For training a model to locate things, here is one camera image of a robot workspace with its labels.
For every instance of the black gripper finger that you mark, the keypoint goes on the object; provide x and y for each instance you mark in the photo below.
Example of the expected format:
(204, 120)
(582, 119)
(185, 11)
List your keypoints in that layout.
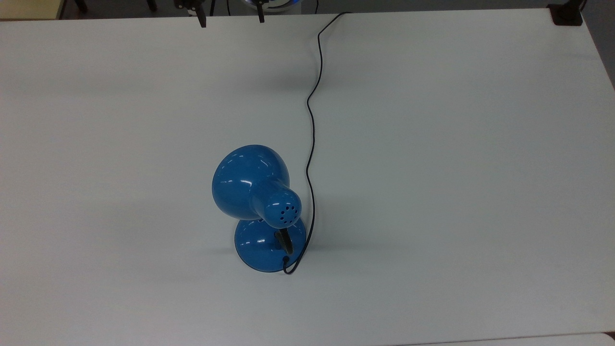
(202, 18)
(260, 14)

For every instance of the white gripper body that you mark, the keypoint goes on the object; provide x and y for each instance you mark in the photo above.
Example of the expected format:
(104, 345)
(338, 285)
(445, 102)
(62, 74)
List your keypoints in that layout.
(185, 4)

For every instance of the blue metal desk lamp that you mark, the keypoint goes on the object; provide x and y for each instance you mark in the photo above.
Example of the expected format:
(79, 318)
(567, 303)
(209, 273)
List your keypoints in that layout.
(250, 182)

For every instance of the black stand leg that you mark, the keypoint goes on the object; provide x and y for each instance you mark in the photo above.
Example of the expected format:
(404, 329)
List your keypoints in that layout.
(80, 5)
(151, 5)

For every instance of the beige wooden side table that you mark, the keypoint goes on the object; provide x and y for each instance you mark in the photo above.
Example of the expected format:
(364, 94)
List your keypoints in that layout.
(29, 8)

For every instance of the black table clamp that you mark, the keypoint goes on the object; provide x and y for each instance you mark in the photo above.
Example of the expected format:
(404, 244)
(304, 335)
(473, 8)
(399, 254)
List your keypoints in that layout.
(566, 14)

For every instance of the white adjoining table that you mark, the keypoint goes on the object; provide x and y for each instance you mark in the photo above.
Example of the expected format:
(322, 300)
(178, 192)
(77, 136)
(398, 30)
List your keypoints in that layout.
(528, 340)

